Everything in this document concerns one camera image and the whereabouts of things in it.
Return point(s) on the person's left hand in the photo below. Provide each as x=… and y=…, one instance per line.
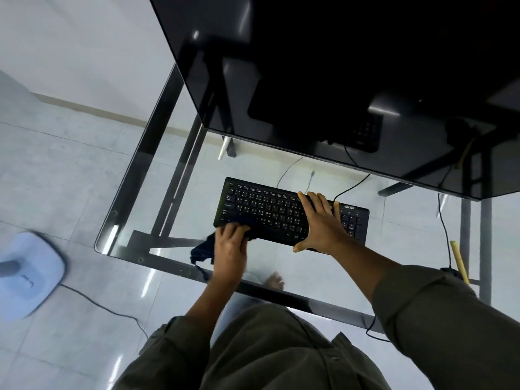
x=229, y=257

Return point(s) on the person's right hand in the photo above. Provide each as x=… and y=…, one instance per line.
x=325, y=233

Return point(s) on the person's right thumb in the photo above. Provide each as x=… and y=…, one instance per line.
x=302, y=243

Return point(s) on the person's left fingers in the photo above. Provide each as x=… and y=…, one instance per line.
x=232, y=230

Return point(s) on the person's right little finger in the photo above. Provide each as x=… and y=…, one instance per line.
x=336, y=210

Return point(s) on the person's right middle finger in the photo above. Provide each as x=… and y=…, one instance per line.
x=315, y=203

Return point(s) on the dark blue cleaning cloth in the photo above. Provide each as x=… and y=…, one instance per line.
x=203, y=249

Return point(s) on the black computer keyboard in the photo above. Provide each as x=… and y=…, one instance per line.
x=268, y=211

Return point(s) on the person's right forearm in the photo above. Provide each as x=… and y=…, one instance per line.
x=363, y=266

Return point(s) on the person's left forearm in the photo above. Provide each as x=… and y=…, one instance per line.
x=209, y=304

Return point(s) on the person's bare foot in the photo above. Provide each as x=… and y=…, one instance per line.
x=274, y=281

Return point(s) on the light blue jeans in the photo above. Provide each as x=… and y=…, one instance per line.
x=233, y=310

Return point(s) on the silver monitor stand foot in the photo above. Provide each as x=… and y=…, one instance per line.
x=223, y=148

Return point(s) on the yellow wooden stick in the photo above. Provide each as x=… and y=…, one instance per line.
x=459, y=261

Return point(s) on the large black flat monitor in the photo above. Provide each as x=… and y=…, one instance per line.
x=325, y=56

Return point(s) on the olive green shirt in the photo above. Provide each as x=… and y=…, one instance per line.
x=438, y=333

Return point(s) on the light blue fan base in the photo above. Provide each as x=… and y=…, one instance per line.
x=30, y=276

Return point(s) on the black metal desk frame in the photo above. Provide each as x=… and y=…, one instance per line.
x=138, y=174

